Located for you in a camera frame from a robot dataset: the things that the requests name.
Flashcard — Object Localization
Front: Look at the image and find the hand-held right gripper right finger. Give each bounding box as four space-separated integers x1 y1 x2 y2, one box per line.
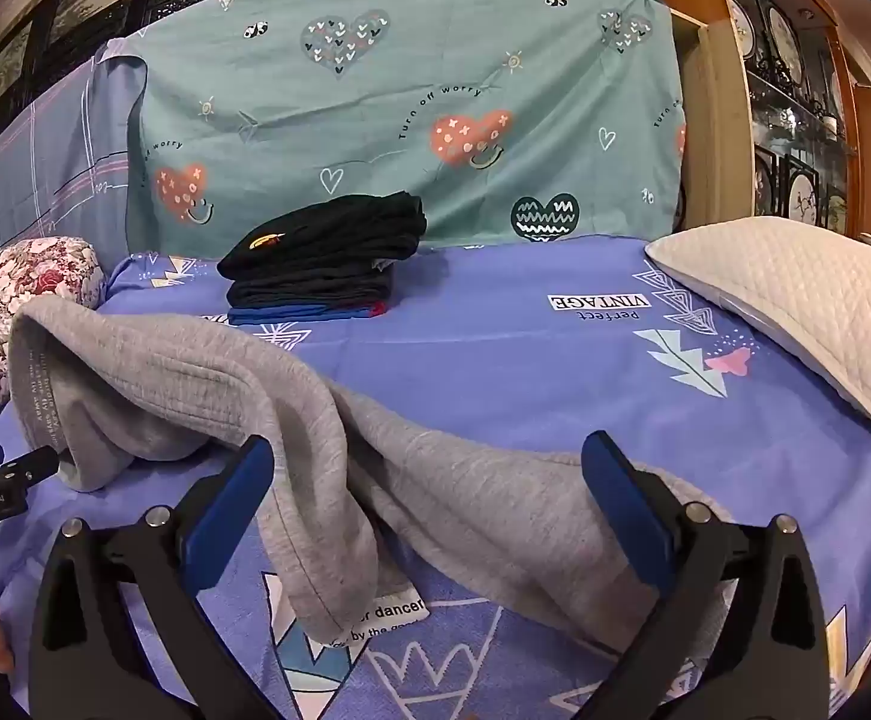
580 430 834 720

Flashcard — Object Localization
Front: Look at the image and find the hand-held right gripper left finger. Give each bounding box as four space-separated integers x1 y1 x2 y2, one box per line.
26 435 287 720

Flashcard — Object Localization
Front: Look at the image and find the grey sweatshirt with text patch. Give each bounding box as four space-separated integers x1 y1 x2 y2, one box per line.
10 295 729 653

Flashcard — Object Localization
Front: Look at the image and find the floral bolster pillow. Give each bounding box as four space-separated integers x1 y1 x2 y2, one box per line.
0 237 110 451

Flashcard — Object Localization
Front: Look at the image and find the purple printed bed sheet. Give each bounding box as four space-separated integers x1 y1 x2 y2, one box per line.
0 232 871 720

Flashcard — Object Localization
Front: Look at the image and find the blue folded garment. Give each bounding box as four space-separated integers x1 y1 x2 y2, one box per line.
227 302 389 328

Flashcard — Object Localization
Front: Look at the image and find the white quilted pillow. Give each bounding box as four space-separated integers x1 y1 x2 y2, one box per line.
644 216 871 460

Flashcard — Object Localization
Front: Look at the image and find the stack of folded dark clothes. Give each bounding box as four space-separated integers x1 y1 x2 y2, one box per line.
217 193 428 284

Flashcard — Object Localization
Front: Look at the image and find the grey-blue plaid sheet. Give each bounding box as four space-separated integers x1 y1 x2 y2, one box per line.
0 36 149 287

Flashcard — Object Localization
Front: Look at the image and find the wooden display cabinet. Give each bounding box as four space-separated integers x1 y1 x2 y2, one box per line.
634 0 871 265

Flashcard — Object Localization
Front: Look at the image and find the teal heart-print sheet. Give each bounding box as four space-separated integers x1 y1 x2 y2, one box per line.
125 0 689 253

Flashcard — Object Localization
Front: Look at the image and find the display of decorative plates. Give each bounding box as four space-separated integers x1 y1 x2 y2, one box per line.
726 0 871 263

